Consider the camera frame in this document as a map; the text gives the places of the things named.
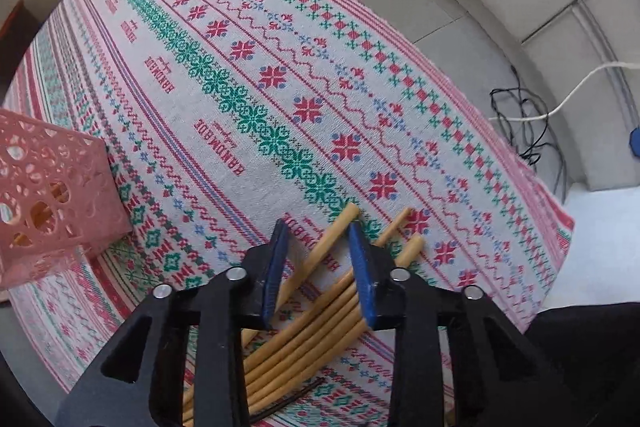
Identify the dark red stool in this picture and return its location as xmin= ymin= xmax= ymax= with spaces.
xmin=0 ymin=0 xmax=41 ymax=52

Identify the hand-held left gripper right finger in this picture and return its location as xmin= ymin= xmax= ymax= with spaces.
xmin=348 ymin=222 xmax=576 ymax=427

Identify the black chopstick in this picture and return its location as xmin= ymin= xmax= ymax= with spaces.
xmin=250 ymin=378 xmax=327 ymax=423

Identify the bundle of bamboo chopsticks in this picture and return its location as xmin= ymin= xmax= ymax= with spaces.
xmin=182 ymin=207 xmax=426 ymax=427

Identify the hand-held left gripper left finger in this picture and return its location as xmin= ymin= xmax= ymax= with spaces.
xmin=55 ymin=219 xmax=291 ymax=427

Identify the black cable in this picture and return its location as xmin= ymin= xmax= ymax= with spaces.
xmin=489 ymin=66 xmax=568 ymax=202

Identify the single bamboo chopstick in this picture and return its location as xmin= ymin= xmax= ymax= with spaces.
xmin=275 ymin=203 xmax=361 ymax=308

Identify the pink perforated plastic basket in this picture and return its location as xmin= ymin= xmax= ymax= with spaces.
xmin=0 ymin=108 xmax=132 ymax=290

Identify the person's dark clothing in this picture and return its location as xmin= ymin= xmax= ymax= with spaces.
xmin=522 ymin=289 xmax=640 ymax=427

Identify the white cable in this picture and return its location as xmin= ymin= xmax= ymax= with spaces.
xmin=490 ymin=61 xmax=640 ymax=122

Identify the patterned woven tablecloth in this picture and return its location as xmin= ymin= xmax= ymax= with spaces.
xmin=7 ymin=0 xmax=576 ymax=427

